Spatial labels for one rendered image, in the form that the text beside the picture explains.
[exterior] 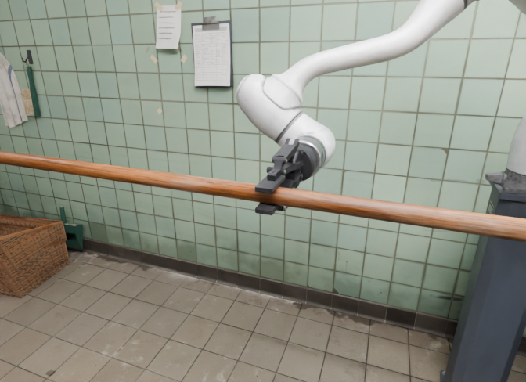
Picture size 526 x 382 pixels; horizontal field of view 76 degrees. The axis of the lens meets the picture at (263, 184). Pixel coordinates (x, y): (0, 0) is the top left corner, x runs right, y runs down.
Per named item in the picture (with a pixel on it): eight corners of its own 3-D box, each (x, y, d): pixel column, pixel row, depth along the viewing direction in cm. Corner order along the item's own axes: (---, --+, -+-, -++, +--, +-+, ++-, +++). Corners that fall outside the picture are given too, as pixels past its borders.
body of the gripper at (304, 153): (318, 143, 72) (308, 154, 64) (316, 181, 75) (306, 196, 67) (285, 140, 74) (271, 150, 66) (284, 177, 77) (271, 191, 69)
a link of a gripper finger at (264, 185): (285, 179, 59) (285, 175, 59) (272, 193, 53) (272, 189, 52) (268, 178, 60) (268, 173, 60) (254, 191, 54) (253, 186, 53)
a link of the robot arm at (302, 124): (309, 184, 82) (268, 148, 83) (322, 166, 96) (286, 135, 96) (339, 152, 77) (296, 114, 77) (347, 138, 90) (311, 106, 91)
